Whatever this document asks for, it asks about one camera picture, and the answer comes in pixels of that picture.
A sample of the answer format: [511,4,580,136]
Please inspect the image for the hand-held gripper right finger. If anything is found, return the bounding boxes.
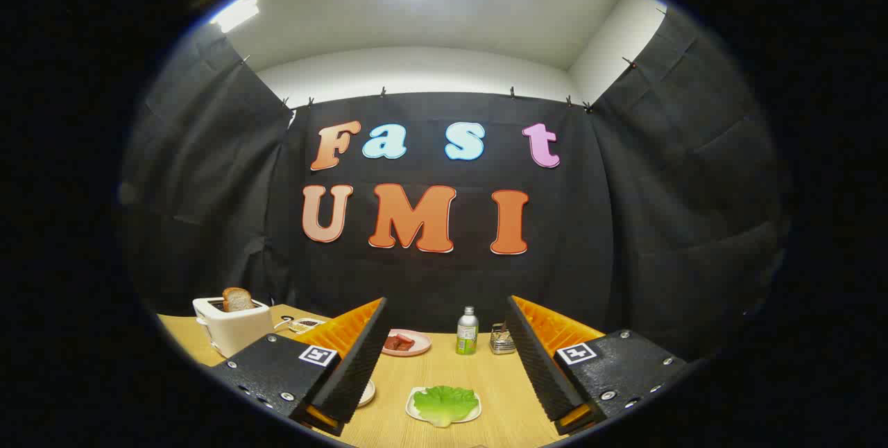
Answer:
[505,295,688,436]

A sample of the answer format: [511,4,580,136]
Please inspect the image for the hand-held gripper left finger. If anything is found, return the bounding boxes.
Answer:
[208,297,389,437]

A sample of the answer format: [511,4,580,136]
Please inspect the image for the green lettuce leaf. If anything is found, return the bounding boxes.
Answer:
[412,385,480,429]

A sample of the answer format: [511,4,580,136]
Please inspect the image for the toasted bread slice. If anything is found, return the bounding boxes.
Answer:
[222,287,255,313]

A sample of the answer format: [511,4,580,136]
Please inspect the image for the white rounded rectangular plate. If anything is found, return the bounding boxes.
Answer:
[405,386,482,427]

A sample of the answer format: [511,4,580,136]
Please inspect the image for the pink plate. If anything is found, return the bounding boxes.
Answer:
[382,329,432,357]

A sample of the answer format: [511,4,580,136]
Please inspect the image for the silver bottle with green label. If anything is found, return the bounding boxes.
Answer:
[456,306,479,356]

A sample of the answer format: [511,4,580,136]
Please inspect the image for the black backdrop cloth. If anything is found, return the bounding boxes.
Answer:
[118,8,792,365]

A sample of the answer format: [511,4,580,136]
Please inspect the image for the white toaster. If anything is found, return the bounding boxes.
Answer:
[192,297,275,359]

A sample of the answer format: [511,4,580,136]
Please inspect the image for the small ceiling light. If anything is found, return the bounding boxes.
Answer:
[210,0,260,34]

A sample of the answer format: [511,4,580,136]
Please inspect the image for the metal wire cutlery holder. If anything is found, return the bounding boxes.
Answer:
[489,323,516,355]

